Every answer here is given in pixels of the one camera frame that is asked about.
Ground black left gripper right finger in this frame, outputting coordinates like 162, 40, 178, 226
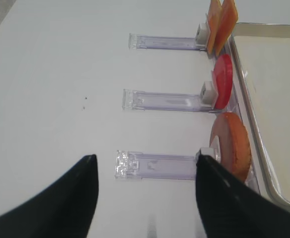
196, 155, 290, 238

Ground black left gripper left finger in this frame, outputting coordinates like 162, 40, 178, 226
0, 155, 98, 238

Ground brown bread slice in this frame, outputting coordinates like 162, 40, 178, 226
210, 112, 252, 182

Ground red tomato slice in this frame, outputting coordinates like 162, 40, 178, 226
213, 54, 233, 110

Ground orange cheese slice right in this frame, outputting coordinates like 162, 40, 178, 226
214, 0, 238, 56

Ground orange cheese slice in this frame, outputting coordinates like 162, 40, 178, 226
214, 0, 238, 56
207, 0, 222, 55

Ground orange cheese slice left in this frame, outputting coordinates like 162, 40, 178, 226
207, 0, 222, 55

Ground clear plastic pusher rack bottom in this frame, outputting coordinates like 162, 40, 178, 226
114, 150, 198, 180

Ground clear plastic pusher rack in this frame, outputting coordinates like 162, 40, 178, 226
114, 150, 198, 180
129, 23, 210, 51
122, 81, 222, 113

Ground clear plastic pusher rack middle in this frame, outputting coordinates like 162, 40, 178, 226
122, 81, 222, 113

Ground metal tray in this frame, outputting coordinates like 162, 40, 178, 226
229, 23, 290, 206

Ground clear plastic pusher rack top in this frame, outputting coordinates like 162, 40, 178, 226
129, 23, 210, 51

